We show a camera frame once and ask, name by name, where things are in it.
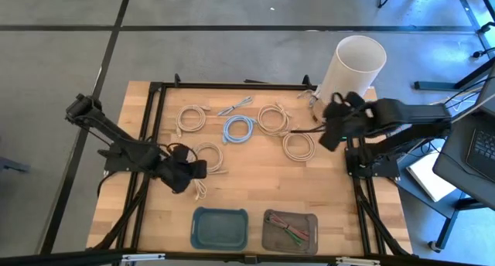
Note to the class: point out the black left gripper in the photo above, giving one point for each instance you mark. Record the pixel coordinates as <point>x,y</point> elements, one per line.
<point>176,175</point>

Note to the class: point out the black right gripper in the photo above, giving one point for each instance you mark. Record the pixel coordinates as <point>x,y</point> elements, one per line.
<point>344,119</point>

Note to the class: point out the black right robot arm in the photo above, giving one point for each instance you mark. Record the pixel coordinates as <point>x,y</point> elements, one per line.
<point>417,113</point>

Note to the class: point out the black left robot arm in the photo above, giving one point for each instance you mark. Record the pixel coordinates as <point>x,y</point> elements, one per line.
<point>116,136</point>

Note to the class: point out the teal plastic bin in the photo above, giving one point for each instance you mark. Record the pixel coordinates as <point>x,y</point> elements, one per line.
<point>219,229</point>

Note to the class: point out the white flat box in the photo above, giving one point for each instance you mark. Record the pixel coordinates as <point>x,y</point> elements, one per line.
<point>429,181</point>

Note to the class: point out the dark translucent plastic bin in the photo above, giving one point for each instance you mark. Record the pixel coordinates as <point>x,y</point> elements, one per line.
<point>272,243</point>

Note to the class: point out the dark rolling desk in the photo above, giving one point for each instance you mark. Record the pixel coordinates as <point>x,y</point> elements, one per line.
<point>452,169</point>

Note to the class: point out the black laptop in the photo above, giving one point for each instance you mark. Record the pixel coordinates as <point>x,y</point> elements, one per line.
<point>483,150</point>

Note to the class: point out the blue-grey chair leg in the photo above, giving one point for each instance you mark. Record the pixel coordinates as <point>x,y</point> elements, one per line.
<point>11,165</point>

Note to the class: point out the black aluminium rig frame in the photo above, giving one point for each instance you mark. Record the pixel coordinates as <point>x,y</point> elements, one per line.
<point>232,86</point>

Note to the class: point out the silver frame bracket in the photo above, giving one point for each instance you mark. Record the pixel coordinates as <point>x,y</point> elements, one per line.
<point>143,257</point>
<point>357,261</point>

